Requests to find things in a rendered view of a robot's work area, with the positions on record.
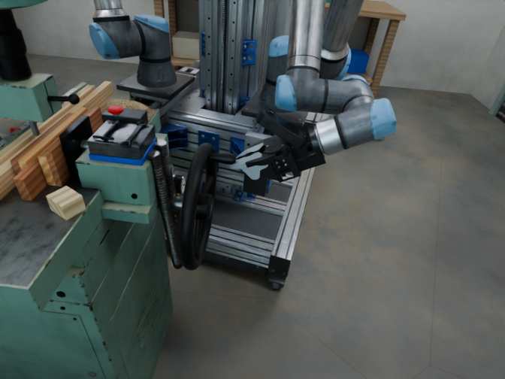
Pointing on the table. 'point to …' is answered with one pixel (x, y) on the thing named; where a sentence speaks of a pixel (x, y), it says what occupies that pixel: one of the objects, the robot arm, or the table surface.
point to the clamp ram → (76, 141)
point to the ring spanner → (133, 134)
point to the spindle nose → (12, 49)
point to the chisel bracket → (28, 98)
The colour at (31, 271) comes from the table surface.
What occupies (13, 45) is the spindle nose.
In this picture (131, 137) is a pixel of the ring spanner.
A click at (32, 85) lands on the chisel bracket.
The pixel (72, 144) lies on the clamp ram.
